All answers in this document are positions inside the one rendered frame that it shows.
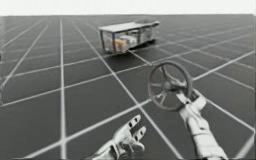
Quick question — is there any dark steering wheel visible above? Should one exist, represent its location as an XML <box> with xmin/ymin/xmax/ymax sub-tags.
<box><xmin>147</xmin><ymin>60</ymin><xmax>194</xmax><ymax>112</ymax></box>

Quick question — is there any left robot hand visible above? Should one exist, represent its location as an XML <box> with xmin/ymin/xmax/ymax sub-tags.
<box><xmin>110</xmin><ymin>114</ymin><xmax>148</xmax><ymax>158</ymax></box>

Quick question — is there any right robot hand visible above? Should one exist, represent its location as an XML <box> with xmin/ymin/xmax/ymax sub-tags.
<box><xmin>174</xmin><ymin>89</ymin><xmax>208</xmax><ymax>122</ymax></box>

